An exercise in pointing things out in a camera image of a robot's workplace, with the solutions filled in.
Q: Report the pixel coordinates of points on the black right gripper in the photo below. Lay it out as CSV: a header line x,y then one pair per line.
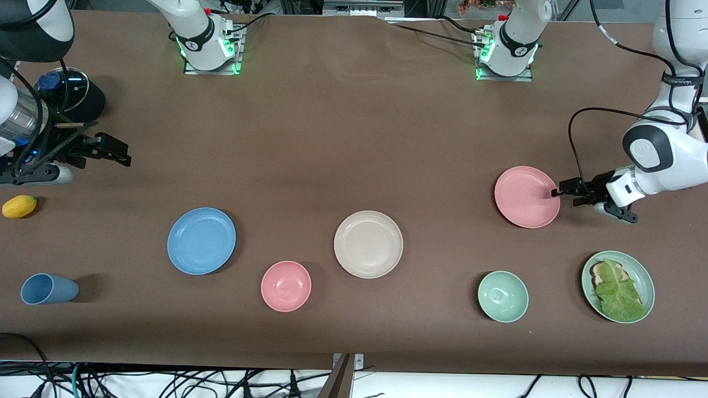
x,y
73,148

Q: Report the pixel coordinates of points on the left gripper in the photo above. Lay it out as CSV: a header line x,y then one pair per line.
x,y
594,186

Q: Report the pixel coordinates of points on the pink plate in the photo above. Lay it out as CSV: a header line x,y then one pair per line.
x,y
525,197

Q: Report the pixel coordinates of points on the blue plate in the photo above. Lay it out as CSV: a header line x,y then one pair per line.
x,y
201,241

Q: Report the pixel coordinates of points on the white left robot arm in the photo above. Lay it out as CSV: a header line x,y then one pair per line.
x,y
669,155

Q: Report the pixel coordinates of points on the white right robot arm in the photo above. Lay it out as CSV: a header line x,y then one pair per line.
x,y
199,38

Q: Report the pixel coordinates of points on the black pot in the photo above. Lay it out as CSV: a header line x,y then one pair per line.
x,y
91,102

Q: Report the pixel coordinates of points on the toasted bread slice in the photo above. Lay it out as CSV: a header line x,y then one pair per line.
x,y
597,271

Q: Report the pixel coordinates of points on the glass lid with blue knob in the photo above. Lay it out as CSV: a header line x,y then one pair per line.
x,y
69,83

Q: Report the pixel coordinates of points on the green plate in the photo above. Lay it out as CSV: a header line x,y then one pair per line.
x,y
644,279

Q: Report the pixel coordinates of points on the green lettuce leaf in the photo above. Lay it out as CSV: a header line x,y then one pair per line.
x,y
619,293

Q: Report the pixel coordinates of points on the yellow lemon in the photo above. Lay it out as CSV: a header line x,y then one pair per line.
x,y
19,206

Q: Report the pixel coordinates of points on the green bowl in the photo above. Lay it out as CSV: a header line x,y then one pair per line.
x,y
503,296

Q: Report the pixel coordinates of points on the blue cup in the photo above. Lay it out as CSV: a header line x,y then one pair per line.
x,y
52,289

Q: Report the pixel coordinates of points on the pink bowl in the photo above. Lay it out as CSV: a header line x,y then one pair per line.
x,y
286,286

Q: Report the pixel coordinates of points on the beige plate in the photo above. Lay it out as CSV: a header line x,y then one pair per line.
x,y
368,244

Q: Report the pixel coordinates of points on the grey equipment box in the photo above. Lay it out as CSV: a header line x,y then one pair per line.
x,y
362,6

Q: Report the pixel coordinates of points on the dark angled bar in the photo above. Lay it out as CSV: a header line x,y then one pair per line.
x,y
337,384

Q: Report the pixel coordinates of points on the metal table bracket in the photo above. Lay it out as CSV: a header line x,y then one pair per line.
x,y
358,360

